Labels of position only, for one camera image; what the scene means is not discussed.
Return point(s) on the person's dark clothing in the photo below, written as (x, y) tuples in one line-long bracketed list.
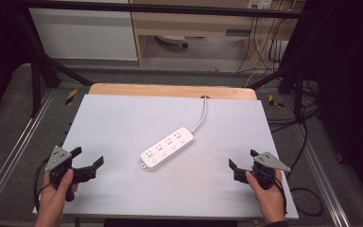
[(170, 223)]

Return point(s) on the aluminium floor rail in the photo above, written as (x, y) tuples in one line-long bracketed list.
[(323, 176), (15, 148)]

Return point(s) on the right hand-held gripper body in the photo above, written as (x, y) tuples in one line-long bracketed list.
[(269, 164)]

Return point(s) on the person's right hand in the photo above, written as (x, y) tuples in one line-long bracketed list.
[(271, 201)]

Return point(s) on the white table board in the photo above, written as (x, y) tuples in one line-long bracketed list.
[(176, 192)]

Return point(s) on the white power strip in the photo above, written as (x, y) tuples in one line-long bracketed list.
[(167, 148)]

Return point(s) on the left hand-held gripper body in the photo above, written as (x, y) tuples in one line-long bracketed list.
[(58, 159)]

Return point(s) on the person's left hand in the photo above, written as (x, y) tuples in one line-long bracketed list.
[(52, 205)]

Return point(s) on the office chair base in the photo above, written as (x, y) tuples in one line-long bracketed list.
[(174, 40)]

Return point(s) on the black metal frame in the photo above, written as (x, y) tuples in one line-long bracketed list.
[(157, 8)]

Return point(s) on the white wall socket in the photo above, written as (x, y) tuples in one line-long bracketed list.
[(260, 4)]

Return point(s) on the wooden table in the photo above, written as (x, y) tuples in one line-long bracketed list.
[(157, 90)]

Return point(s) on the white cabinet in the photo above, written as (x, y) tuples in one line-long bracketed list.
[(82, 34)]

